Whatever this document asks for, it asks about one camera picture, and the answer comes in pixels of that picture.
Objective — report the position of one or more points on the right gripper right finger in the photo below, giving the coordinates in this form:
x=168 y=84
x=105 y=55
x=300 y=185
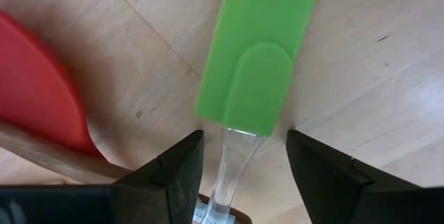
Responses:
x=340 y=189

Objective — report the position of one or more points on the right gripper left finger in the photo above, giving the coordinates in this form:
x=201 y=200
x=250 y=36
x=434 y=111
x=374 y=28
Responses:
x=166 y=189

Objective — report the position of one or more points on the large dark wooden spoon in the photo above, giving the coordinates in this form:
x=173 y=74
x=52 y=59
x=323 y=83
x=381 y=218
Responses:
x=52 y=158

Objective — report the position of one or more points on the red silicone spoon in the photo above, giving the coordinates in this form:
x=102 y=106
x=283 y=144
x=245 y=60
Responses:
x=31 y=88

